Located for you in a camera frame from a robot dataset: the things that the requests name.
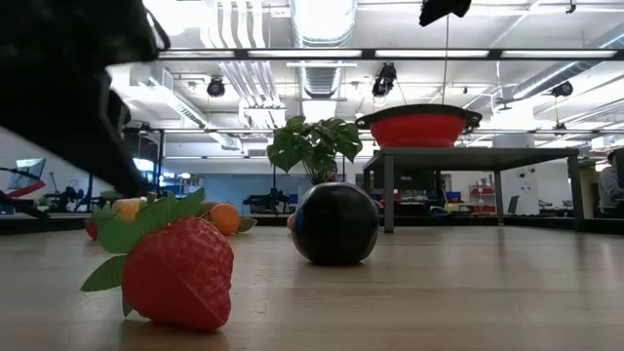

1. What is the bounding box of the red strawberry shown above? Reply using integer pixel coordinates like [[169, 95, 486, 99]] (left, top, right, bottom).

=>
[[85, 207, 101, 242], [80, 187, 235, 332]]

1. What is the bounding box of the large black plum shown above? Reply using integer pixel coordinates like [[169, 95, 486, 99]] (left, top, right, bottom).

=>
[[291, 181, 380, 267]]

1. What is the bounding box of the grey perforated metal shelf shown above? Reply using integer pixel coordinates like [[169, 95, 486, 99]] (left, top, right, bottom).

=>
[[362, 146, 585, 234]]

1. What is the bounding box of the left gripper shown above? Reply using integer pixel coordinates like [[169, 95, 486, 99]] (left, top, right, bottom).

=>
[[0, 0, 172, 199]]

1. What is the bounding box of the black aluminium table frame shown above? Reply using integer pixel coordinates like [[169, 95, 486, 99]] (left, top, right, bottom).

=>
[[0, 212, 624, 236]]

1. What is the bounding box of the black horizontal frame beam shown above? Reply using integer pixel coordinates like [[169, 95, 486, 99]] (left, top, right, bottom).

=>
[[155, 47, 624, 61]]

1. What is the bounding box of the silver ventilation duct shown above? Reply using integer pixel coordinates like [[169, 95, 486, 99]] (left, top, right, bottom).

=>
[[287, 0, 360, 101]]

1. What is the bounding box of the green potted plant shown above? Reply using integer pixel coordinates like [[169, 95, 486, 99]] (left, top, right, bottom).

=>
[[265, 115, 365, 196]]

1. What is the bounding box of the shelf with red bins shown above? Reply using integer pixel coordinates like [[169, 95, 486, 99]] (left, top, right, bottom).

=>
[[468, 182, 497, 215]]

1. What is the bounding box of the person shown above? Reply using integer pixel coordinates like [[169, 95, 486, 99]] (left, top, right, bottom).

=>
[[598, 148, 624, 219]]

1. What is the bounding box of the yellow mango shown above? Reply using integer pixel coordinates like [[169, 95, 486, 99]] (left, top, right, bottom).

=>
[[111, 197, 157, 223]]

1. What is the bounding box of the red collapsible colander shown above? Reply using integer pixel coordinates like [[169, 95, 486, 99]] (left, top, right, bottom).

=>
[[355, 103, 484, 149]]

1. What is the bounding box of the tilted monitor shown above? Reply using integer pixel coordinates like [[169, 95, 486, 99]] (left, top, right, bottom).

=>
[[7, 157, 48, 199]]

